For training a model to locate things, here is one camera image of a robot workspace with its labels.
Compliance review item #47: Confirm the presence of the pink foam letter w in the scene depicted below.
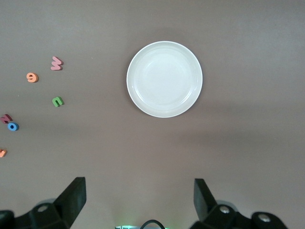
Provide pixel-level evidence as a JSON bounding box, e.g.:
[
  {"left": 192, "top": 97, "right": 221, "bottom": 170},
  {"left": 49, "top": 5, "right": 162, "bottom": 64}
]
[{"left": 50, "top": 56, "right": 64, "bottom": 71}]

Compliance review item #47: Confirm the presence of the brown table cover sheet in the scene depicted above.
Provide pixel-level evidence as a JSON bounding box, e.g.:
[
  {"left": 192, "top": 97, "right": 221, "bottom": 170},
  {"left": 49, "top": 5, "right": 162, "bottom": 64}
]
[{"left": 0, "top": 0, "right": 305, "bottom": 229}]

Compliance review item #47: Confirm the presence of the beige round plate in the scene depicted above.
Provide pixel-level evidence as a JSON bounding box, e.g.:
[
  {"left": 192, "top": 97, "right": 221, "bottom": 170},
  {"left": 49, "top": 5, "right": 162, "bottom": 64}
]
[{"left": 126, "top": 40, "right": 203, "bottom": 119}]

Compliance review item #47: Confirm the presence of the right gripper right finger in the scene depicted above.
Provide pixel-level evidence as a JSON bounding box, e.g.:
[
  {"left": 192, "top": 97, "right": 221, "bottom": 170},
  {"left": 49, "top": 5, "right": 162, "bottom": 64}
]
[{"left": 190, "top": 178, "right": 286, "bottom": 229}]

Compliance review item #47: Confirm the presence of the green foam letter u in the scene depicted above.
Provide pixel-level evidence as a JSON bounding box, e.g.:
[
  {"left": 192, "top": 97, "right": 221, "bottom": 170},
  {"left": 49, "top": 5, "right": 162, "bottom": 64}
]
[{"left": 51, "top": 96, "right": 64, "bottom": 107}]

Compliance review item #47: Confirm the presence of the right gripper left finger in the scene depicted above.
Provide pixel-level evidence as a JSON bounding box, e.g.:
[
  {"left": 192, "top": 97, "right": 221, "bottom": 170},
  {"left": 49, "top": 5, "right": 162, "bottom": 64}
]
[{"left": 0, "top": 177, "right": 86, "bottom": 229}]

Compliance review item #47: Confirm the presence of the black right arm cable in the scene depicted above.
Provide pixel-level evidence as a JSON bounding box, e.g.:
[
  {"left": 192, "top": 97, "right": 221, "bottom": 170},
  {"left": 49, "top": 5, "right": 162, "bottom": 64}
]
[{"left": 139, "top": 219, "right": 165, "bottom": 229}]

